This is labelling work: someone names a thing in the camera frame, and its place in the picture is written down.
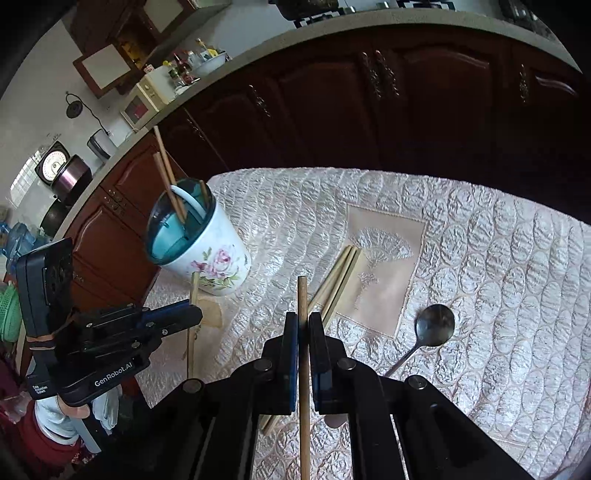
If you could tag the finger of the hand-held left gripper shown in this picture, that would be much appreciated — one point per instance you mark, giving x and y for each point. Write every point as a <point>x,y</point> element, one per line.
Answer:
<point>171,314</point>
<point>120,340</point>

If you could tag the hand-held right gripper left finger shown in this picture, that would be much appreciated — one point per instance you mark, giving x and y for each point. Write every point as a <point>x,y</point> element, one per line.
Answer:
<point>290,369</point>

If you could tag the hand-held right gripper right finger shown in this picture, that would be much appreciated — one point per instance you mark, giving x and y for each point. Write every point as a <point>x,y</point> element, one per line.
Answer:
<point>319,369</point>

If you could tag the light wooden chopstick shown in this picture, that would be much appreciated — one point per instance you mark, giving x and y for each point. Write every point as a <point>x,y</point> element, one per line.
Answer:
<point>162,180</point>
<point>166,161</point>
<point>194,288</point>
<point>304,300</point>

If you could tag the teal rimmed floral utensil holder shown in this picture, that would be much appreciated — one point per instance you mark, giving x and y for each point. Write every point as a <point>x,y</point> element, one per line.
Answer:
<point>217,258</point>

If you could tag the pile of bamboo chopsticks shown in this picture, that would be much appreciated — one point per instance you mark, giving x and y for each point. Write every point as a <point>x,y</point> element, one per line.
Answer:
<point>339,279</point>

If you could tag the metal spoon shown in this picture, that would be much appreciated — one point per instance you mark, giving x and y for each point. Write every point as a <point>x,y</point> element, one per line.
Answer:
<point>434,325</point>

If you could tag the person's left forearm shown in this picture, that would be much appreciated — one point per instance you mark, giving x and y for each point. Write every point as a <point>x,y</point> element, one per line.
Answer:
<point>44,454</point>

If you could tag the person's left hand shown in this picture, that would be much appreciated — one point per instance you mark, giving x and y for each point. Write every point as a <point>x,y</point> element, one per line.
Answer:
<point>104,408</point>

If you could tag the green plastic basket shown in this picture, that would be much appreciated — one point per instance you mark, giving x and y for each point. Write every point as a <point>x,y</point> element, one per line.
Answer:
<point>11,311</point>

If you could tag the blue water jug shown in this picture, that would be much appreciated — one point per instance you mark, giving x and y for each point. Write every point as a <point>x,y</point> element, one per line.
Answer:
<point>21,242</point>

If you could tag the black round pan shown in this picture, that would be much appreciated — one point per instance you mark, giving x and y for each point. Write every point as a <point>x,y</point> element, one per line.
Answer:
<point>53,221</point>

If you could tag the white kitchen scale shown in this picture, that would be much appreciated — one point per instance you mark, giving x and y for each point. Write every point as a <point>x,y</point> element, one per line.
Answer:
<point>54,164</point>

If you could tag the black round hanging fixture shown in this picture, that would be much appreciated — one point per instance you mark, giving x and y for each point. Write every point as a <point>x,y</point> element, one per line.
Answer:
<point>74,110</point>

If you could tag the white quilted tablecloth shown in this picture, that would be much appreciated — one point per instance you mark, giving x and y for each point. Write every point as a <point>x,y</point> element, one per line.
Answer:
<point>485,258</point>

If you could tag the cream microwave oven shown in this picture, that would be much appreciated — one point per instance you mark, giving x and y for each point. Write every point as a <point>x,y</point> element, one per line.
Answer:
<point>147,99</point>

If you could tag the dark sauce bottle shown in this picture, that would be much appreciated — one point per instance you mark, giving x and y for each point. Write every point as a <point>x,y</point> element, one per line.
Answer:
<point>178,67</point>

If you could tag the wooden kitchen base cabinets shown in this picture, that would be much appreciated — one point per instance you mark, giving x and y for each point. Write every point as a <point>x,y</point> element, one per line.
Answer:
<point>323,115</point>

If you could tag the yellow oil bottle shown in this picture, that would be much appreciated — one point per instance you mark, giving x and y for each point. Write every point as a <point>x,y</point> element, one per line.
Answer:
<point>205,48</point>

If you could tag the cooking pot with lid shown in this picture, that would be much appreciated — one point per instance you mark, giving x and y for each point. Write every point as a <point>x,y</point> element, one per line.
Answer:
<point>304,7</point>

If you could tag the speckled kitchen countertop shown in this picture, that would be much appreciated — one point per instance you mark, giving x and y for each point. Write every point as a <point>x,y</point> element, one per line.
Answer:
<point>461,18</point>

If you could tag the wooden wall cabinets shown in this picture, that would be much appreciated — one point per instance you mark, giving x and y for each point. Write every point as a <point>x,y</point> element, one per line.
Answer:
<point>104,67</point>

